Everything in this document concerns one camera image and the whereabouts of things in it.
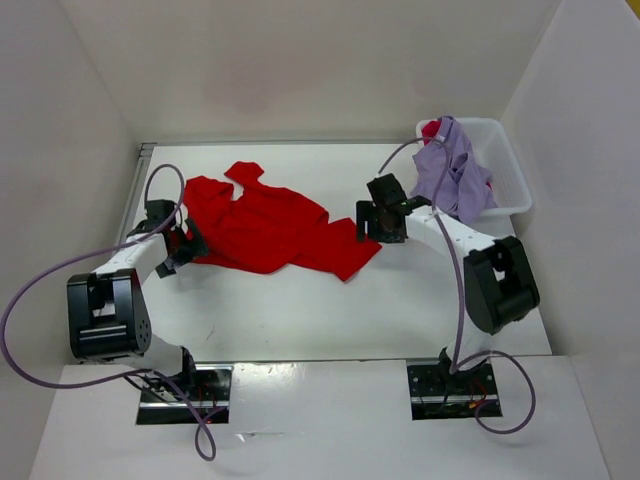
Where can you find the magenta t shirt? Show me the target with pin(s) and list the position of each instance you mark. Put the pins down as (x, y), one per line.
(430, 127)

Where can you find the lilac t shirt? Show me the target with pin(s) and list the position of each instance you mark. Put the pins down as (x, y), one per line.
(460, 180)

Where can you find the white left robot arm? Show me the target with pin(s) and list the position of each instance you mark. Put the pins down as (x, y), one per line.
(108, 317)

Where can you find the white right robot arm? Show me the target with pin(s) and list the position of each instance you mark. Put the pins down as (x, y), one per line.
(494, 281)

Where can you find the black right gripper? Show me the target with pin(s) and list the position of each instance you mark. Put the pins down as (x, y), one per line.
(375, 221)

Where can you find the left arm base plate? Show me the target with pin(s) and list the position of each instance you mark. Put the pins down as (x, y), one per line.
(208, 390)

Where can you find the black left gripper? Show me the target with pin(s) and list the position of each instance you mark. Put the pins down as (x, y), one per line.
(180, 251)

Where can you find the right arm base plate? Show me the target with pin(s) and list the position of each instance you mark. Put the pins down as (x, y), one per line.
(435, 396)

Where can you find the white plastic basket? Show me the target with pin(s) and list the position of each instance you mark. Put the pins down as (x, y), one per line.
(494, 152)

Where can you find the red t shirt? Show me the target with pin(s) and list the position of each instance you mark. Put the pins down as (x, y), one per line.
(261, 229)

